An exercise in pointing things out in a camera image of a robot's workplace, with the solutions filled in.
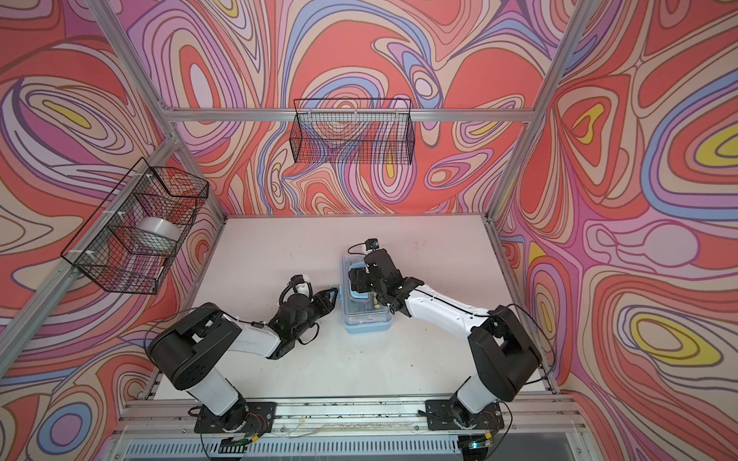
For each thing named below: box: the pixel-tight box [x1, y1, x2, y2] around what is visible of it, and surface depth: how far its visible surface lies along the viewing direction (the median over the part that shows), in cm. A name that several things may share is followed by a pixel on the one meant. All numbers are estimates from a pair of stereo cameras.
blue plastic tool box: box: [341, 254, 394, 335], surface depth 86 cm
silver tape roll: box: [136, 217, 182, 253], surface depth 74 cm
